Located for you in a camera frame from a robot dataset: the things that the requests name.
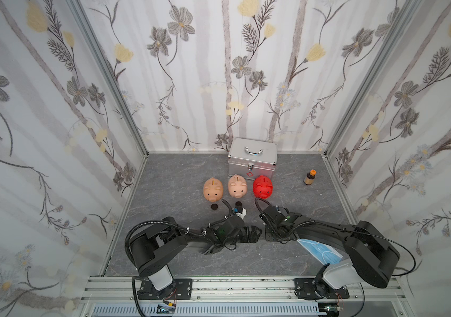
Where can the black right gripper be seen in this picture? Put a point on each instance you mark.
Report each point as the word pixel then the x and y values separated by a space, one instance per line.
pixel 271 218

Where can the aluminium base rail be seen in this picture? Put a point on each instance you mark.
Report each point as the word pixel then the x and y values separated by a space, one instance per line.
pixel 240 296

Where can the blue face mask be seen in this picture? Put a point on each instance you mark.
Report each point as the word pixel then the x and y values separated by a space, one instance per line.
pixel 323 253

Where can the small brown orange-capped bottle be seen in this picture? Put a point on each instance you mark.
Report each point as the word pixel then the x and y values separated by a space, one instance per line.
pixel 310 177

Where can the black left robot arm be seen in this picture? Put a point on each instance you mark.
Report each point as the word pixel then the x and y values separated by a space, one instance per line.
pixel 151 245

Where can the silver aluminium first aid case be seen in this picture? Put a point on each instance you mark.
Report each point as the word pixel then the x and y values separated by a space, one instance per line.
pixel 252 159

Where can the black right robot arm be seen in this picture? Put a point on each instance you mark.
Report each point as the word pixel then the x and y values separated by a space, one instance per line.
pixel 371 257

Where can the pink piggy bank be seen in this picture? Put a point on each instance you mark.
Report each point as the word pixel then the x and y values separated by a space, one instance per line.
pixel 213 190
pixel 237 186

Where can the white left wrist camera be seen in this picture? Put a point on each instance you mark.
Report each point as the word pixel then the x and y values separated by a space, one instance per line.
pixel 240 212

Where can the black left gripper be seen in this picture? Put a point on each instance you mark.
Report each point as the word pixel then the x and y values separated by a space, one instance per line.
pixel 243 234

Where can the red piggy bank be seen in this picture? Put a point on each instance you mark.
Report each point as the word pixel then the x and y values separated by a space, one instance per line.
pixel 263 187

